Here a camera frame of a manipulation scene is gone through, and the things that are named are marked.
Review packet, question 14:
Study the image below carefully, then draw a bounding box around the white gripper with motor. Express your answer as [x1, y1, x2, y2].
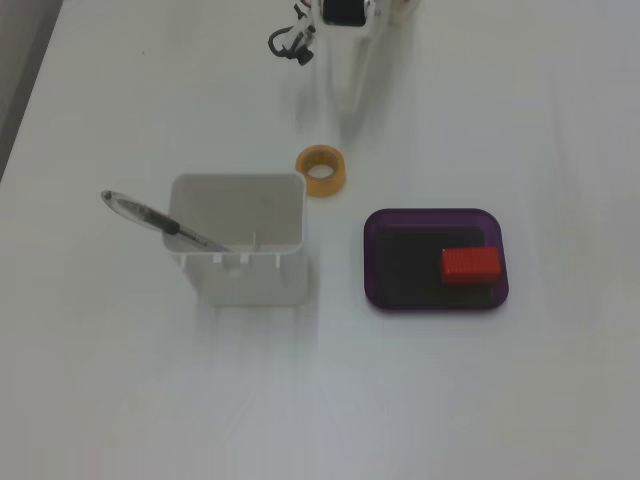
[312, 0, 387, 137]

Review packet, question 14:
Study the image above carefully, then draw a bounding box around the yellow tape roll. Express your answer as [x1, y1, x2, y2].
[295, 144, 348, 198]

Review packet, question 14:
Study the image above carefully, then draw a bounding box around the white plastic box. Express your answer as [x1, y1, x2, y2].
[160, 173, 307, 306]

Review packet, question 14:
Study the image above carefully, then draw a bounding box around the purple metal tray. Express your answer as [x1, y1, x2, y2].
[363, 207, 510, 314]

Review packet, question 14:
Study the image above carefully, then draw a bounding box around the red ribbed block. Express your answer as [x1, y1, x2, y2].
[440, 246, 503, 286]

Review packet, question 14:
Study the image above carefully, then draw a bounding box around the clear black ballpoint pen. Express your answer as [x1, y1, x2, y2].
[100, 189, 234, 253]

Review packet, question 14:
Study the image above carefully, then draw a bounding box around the robot servo cable bundle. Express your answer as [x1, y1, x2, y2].
[268, 3, 315, 67]

